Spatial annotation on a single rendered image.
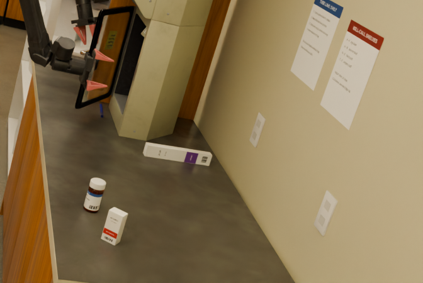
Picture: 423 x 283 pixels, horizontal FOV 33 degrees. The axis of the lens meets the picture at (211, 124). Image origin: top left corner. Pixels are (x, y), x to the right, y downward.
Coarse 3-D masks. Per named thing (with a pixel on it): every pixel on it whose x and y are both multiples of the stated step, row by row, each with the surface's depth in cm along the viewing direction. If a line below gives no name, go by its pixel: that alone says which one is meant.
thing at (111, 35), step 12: (96, 24) 266; (108, 24) 275; (120, 24) 286; (108, 36) 279; (120, 36) 290; (96, 48) 273; (108, 48) 284; (120, 48) 295; (96, 72) 281; (108, 72) 293; (108, 84) 298; (84, 96) 279; (96, 96) 290
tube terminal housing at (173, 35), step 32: (160, 0) 263; (192, 0) 268; (160, 32) 267; (192, 32) 278; (160, 64) 272; (192, 64) 289; (128, 96) 275; (160, 96) 277; (128, 128) 278; (160, 128) 288
